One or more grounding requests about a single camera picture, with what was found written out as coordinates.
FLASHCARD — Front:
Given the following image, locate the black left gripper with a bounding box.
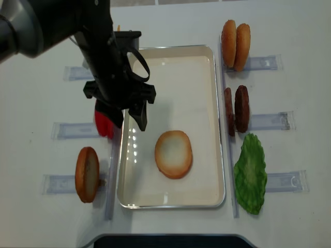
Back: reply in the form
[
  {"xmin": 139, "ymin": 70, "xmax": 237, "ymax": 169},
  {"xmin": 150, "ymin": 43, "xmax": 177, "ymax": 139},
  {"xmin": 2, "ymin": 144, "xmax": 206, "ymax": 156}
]
[{"xmin": 83, "ymin": 49, "xmax": 156, "ymax": 131}]

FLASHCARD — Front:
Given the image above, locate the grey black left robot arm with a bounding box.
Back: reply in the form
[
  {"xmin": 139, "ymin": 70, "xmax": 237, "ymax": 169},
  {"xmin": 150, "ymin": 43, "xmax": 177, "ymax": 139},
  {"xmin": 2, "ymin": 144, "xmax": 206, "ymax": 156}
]
[{"xmin": 1, "ymin": 0, "xmax": 156, "ymax": 131}]

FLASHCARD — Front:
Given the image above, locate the thin brown meat patty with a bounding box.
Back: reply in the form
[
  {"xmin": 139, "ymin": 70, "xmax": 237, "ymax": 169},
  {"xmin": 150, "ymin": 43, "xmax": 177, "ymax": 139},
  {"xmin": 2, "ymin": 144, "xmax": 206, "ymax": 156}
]
[{"xmin": 224, "ymin": 87, "xmax": 235, "ymax": 137}]

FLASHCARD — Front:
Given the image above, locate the thick brown meat patty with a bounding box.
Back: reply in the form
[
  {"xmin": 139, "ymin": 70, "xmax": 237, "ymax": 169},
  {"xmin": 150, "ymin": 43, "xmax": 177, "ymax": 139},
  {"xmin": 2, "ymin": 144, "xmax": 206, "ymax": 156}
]
[{"xmin": 235, "ymin": 85, "xmax": 250, "ymax": 133}]

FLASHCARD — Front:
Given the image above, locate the green lettuce leaf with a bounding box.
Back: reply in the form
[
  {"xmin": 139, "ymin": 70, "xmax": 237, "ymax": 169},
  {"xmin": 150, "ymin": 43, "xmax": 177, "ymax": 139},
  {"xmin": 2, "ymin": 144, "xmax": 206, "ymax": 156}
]
[{"xmin": 234, "ymin": 133, "xmax": 267, "ymax": 215}]

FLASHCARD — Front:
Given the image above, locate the metal baking tray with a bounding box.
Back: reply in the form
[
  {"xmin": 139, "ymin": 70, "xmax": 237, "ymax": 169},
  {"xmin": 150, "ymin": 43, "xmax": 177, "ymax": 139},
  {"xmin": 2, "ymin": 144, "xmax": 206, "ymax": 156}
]
[{"xmin": 117, "ymin": 45, "xmax": 225, "ymax": 209}]

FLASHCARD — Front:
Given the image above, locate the left golden bun half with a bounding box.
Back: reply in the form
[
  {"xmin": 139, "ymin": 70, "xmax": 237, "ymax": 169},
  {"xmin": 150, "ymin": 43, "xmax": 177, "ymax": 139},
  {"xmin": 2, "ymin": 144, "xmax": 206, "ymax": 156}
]
[{"xmin": 221, "ymin": 20, "xmax": 236, "ymax": 68}]

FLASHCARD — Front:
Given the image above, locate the golden bun half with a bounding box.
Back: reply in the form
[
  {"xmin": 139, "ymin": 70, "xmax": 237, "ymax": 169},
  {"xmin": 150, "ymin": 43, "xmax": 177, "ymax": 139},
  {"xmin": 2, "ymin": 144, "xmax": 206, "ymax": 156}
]
[
  {"xmin": 221, "ymin": 20, "xmax": 236, "ymax": 68},
  {"xmin": 233, "ymin": 23, "xmax": 251, "ymax": 72}
]

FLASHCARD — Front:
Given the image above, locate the right golden bun half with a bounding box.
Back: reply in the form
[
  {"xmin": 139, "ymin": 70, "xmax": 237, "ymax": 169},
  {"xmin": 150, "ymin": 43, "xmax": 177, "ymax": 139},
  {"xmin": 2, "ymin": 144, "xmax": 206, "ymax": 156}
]
[{"xmin": 233, "ymin": 23, "xmax": 251, "ymax": 72}]

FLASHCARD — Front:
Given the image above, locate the clear holder rail for tomato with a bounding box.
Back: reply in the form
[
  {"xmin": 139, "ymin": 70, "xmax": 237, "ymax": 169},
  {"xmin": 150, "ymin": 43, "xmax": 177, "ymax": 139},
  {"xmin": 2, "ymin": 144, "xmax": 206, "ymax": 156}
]
[{"xmin": 51, "ymin": 122, "xmax": 100, "ymax": 140}]

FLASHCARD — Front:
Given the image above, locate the clear holder rail for cheese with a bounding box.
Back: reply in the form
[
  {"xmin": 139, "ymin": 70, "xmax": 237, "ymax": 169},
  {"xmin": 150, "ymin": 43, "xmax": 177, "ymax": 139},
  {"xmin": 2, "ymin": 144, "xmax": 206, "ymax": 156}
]
[{"xmin": 63, "ymin": 66, "xmax": 94, "ymax": 81}]

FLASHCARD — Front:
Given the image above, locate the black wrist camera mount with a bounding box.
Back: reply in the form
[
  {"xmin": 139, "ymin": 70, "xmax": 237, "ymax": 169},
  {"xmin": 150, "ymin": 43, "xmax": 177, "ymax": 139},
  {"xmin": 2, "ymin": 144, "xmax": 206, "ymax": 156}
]
[{"xmin": 114, "ymin": 30, "xmax": 142, "ymax": 50}]

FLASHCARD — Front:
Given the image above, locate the clear holder rail for bread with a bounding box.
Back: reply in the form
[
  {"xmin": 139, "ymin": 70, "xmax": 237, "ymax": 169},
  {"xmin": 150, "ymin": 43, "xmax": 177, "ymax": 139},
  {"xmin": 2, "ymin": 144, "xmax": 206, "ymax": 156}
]
[{"xmin": 41, "ymin": 173, "xmax": 109, "ymax": 195}]

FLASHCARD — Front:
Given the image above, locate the clear holder rail for buns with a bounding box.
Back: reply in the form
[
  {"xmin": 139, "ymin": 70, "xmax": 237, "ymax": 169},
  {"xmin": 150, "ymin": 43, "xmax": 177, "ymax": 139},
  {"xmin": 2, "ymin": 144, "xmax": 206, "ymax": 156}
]
[{"xmin": 241, "ymin": 54, "xmax": 283, "ymax": 72}]

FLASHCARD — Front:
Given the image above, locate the clear holder rail for patties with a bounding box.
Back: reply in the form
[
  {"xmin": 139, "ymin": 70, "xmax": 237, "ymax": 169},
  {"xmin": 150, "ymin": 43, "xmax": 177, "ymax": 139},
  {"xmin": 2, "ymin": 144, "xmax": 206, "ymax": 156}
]
[{"xmin": 248, "ymin": 111, "xmax": 296, "ymax": 131}]

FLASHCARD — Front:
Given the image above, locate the clear holder rail for lettuce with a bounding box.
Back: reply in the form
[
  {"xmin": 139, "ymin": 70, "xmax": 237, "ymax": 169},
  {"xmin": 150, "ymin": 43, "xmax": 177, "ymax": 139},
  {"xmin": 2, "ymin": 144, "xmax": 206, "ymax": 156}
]
[{"xmin": 265, "ymin": 170, "xmax": 310, "ymax": 193}]

